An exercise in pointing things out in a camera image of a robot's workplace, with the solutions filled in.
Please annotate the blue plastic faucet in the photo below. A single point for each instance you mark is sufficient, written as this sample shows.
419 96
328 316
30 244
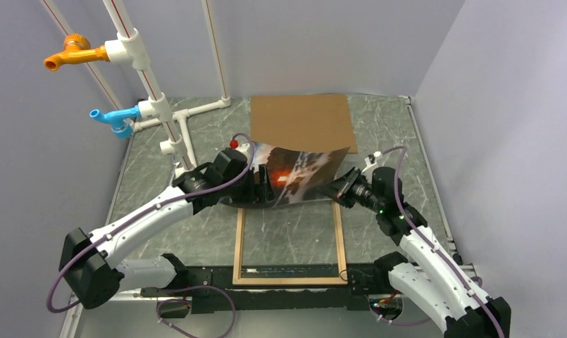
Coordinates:
117 120

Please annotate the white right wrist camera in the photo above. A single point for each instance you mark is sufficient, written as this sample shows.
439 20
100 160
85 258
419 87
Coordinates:
371 161

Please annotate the brown fibreboard backing board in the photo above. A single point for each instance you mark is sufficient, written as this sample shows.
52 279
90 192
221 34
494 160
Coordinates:
317 122

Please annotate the orange plastic faucet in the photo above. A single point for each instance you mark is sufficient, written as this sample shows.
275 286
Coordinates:
76 50

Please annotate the sunset landscape photo print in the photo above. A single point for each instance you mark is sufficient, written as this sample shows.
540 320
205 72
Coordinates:
292 177

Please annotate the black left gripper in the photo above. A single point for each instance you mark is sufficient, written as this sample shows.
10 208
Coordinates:
257 193

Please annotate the white PVC pipe stand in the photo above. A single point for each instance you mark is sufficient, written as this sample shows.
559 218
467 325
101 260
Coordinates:
128 48

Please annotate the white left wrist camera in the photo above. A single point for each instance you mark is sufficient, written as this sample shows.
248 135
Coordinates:
242 147

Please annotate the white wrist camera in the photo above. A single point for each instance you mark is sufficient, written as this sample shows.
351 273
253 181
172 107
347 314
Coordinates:
371 161
242 147

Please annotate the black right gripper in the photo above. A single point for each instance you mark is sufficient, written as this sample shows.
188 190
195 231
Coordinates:
339 189

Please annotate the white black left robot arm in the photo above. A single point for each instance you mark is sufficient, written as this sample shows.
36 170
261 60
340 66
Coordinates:
95 265

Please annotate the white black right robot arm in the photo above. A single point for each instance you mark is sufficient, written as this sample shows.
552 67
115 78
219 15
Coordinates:
422 270

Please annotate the light wooden picture frame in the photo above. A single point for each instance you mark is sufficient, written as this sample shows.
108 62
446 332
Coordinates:
238 280

